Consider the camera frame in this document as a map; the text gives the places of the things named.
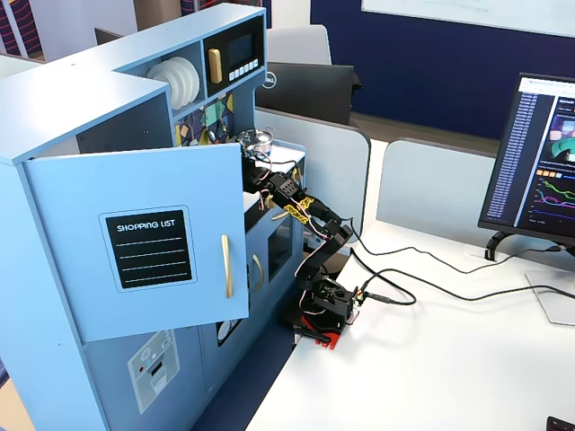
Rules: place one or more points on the grey office chair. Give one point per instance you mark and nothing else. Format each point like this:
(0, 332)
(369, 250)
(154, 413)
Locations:
(298, 44)

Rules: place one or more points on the whiteboard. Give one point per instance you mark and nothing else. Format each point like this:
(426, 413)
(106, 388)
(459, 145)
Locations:
(471, 11)

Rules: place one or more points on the low grey desk partition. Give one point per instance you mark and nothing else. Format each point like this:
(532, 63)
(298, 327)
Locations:
(431, 184)

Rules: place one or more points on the black Dell monitor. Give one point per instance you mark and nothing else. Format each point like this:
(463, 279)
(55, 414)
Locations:
(310, 92)

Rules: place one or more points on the tall grey desk partition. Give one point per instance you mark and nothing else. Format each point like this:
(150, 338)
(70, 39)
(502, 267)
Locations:
(332, 179)

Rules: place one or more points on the blue shopping list cabinet door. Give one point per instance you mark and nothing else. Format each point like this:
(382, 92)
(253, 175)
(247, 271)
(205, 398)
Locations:
(67, 269)

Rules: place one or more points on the black keyboard corner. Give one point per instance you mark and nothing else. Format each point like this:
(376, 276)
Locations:
(561, 424)

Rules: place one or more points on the blue toy kitchen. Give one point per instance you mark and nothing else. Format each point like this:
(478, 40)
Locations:
(45, 381)

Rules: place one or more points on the gold stove knob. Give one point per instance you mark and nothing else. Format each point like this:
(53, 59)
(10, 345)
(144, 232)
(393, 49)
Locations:
(297, 175)
(271, 203)

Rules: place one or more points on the lit computer monitor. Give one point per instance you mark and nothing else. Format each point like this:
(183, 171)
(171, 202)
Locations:
(539, 148)

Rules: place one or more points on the stack of white plates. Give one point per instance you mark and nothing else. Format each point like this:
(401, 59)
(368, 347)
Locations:
(179, 91)

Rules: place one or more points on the black curved bracket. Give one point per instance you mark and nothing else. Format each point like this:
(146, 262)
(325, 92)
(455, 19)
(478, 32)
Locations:
(492, 244)

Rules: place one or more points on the silver monitor stand base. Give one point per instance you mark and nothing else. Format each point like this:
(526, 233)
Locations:
(554, 296)

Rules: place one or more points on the white toy plate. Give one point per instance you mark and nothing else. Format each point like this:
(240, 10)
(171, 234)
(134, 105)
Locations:
(158, 73)
(196, 84)
(188, 89)

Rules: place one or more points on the dark background monitor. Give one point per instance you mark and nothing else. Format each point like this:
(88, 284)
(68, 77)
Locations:
(104, 36)

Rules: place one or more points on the silver toy pot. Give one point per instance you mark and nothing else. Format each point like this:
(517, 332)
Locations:
(264, 144)

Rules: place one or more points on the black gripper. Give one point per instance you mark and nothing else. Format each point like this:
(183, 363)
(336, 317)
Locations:
(252, 174)

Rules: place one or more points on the silver pot lid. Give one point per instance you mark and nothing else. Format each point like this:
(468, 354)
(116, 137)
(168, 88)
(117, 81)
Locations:
(256, 134)

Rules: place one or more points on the red table clamp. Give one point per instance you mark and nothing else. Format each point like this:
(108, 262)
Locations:
(330, 339)

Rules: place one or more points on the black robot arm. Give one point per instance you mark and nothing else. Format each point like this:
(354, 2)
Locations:
(332, 244)

